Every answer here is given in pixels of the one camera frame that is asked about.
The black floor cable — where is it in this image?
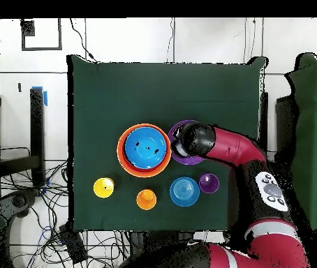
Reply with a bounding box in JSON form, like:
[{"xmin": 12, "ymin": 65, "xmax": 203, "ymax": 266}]
[{"xmin": 69, "ymin": 18, "xmax": 98, "ymax": 63}]

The black power strip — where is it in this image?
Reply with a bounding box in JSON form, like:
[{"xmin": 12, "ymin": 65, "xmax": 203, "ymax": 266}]
[{"xmin": 59, "ymin": 223, "xmax": 88, "ymax": 265}]

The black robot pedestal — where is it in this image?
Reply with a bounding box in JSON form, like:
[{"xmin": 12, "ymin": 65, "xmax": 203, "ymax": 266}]
[{"xmin": 128, "ymin": 230, "xmax": 194, "ymax": 252}]

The small blue bowl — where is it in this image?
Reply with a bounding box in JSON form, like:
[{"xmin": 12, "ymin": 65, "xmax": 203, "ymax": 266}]
[{"xmin": 169, "ymin": 176, "xmax": 200, "ymax": 208}]

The dark green table cloth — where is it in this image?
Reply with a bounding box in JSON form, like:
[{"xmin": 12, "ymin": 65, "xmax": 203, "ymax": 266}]
[{"xmin": 66, "ymin": 54, "xmax": 268, "ymax": 234}]

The blue tape strip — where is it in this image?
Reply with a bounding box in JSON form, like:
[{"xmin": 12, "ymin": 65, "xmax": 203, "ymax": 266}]
[{"xmin": 31, "ymin": 85, "xmax": 48, "ymax": 107}]

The purple cup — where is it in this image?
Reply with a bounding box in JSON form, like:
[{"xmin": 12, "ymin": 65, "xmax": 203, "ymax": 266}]
[{"xmin": 198, "ymin": 173, "xmax": 220, "ymax": 195}]

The tangle of black cables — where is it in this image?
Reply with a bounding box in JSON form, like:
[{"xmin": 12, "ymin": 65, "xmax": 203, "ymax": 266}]
[{"xmin": 0, "ymin": 146, "xmax": 131, "ymax": 268}]

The yellow cup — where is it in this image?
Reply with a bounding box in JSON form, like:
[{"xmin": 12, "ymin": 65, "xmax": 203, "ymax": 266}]
[{"xmin": 93, "ymin": 177, "xmax": 115, "ymax": 197}]

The black metal stand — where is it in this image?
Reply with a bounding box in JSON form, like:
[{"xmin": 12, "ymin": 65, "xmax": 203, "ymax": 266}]
[{"xmin": 0, "ymin": 87, "xmax": 46, "ymax": 187}]

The large orange bowl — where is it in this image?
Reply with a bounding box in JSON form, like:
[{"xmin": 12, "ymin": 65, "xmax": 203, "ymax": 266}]
[{"xmin": 116, "ymin": 123, "xmax": 172, "ymax": 179}]

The orange cup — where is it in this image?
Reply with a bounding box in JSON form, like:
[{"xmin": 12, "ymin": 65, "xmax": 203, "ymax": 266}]
[{"xmin": 135, "ymin": 188, "xmax": 158, "ymax": 211}]

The large blue bowl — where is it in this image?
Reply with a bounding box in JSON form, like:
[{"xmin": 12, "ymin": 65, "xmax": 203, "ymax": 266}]
[{"xmin": 124, "ymin": 126, "xmax": 168, "ymax": 170}]

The purple bowl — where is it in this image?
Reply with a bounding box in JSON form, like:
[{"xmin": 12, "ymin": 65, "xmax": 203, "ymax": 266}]
[{"xmin": 167, "ymin": 119, "xmax": 206, "ymax": 166}]

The black square frame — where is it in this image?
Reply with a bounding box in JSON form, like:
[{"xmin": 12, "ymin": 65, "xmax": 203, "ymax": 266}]
[{"xmin": 20, "ymin": 18, "xmax": 63, "ymax": 52}]

